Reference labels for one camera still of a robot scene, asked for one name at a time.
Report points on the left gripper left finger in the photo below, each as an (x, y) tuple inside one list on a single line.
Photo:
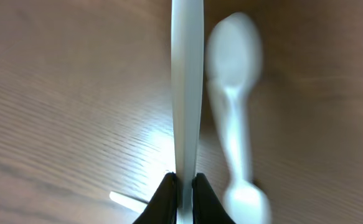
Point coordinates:
[(162, 208)]

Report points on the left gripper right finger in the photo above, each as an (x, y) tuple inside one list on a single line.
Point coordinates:
[(207, 208)]

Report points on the white spoon bowl down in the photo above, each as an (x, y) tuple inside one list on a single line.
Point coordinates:
[(245, 203)]

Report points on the white spoon bowl up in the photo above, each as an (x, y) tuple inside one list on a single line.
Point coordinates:
[(233, 60)]

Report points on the white spoon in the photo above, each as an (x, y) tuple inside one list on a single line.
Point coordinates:
[(187, 61)]

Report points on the white spoon lying sideways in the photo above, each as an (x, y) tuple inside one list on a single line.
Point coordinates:
[(135, 204)]

